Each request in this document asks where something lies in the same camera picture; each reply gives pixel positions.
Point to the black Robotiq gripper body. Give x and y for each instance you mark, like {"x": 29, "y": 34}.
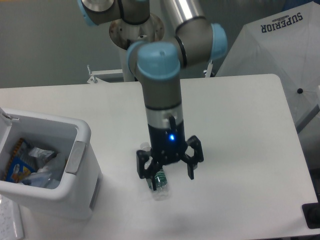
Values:
{"x": 168, "y": 145}

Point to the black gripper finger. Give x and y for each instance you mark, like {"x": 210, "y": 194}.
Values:
{"x": 148, "y": 167}
{"x": 198, "y": 156}

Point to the crushed clear blue bottle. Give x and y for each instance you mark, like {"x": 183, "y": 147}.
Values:
{"x": 49, "y": 176}

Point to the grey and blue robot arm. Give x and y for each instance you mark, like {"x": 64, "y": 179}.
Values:
{"x": 157, "y": 65}

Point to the white trash can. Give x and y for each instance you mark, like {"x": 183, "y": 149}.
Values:
{"x": 75, "y": 196}

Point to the clear bottle with green label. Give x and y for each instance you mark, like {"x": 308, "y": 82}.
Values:
{"x": 162, "y": 187}

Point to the silver crumpled wrapper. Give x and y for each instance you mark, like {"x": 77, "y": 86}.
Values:
{"x": 42, "y": 156}

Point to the blue snack bag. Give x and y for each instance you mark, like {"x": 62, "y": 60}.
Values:
{"x": 20, "y": 164}

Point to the black device at table edge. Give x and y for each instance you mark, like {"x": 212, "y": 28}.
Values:
{"x": 311, "y": 213}

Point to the white Superior umbrella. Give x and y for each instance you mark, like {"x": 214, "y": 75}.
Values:
{"x": 286, "y": 44}

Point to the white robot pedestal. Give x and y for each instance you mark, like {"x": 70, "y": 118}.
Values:
{"x": 120, "y": 50}

